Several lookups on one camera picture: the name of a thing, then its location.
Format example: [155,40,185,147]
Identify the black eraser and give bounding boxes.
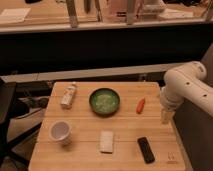
[137,137,155,164]

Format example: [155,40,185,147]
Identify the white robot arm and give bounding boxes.
[159,61,213,124]

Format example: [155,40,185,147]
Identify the orange carrot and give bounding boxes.
[136,98,145,114]

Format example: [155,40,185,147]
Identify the green bowl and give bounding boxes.
[89,88,120,117]

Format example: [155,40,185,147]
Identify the white sponge block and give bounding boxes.
[100,131,114,153]

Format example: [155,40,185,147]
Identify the small white bottle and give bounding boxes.
[60,82,77,109]

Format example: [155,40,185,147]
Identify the black chair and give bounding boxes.
[0,78,41,167]

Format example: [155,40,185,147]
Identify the white paper sheet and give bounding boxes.
[0,8,30,24]

